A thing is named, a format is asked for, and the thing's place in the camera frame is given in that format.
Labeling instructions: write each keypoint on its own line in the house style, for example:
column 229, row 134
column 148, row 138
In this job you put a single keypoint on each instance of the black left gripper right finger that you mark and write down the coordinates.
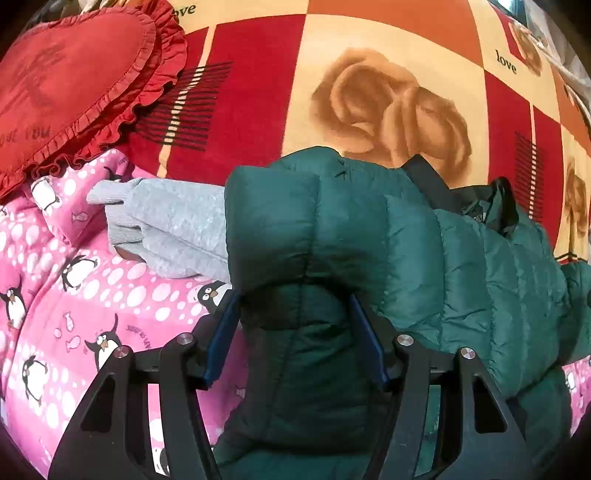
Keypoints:
column 478, row 436

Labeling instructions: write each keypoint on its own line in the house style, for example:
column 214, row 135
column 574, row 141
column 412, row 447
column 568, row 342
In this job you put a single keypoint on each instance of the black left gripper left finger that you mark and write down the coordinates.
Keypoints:
column 108, row 436

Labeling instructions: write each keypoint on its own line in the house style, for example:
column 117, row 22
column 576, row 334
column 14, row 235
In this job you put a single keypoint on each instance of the dark green quilted jacket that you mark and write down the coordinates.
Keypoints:
column 314, row 227

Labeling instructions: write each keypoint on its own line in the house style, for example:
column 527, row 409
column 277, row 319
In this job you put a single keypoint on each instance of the pink penguin quilt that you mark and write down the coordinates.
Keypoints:
column 68, row 300

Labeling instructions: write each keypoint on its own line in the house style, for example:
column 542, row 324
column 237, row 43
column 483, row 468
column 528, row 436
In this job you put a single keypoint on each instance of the grey sweatshirt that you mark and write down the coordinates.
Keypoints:
column 176, row 228

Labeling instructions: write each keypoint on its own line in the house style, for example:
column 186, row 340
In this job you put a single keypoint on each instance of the red orange rose blanket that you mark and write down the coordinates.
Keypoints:
column 458, row 82

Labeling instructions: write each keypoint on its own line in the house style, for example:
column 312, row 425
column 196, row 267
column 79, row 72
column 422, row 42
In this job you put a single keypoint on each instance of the red heart-shaped pillow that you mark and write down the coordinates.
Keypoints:
column 69, row 86

